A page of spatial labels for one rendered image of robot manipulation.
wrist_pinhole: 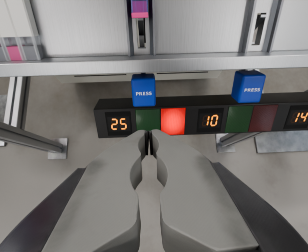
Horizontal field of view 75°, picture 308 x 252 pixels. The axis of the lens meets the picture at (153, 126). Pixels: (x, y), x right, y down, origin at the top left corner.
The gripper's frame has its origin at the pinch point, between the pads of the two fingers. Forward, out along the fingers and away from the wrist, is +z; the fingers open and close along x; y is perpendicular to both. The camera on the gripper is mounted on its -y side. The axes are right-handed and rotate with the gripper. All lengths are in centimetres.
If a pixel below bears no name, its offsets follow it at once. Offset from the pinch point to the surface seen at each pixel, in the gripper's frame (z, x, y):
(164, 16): 9.6, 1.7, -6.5
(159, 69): 7.5, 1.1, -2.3
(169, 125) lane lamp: 10.7, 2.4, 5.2
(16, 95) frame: 48, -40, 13
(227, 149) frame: 62, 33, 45
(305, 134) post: 66, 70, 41
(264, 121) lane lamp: 10.8, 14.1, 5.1
